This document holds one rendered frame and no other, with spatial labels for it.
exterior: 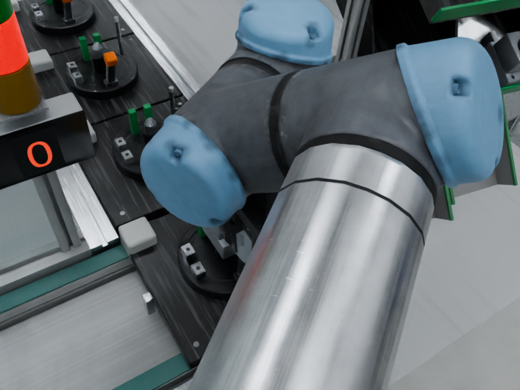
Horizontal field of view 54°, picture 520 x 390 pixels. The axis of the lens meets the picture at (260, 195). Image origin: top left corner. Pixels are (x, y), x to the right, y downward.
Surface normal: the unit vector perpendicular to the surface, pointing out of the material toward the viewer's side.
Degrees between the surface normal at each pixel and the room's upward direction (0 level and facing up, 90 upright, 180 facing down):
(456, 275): 0
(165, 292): 0
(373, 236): 16
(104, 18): 0
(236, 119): 50
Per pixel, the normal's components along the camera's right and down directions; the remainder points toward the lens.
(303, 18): 0.06, -0.65
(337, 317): 0.22, -0.45
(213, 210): -0.47, 0.66
